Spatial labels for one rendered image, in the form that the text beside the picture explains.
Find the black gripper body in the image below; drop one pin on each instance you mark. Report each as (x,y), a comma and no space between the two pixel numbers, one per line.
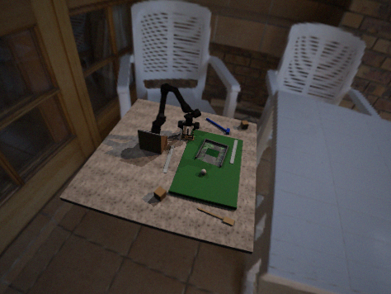
(196,124)

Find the green putting mat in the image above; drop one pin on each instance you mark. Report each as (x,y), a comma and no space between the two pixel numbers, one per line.
(219,183)

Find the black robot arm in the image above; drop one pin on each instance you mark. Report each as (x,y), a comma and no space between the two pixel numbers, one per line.
(160,118)

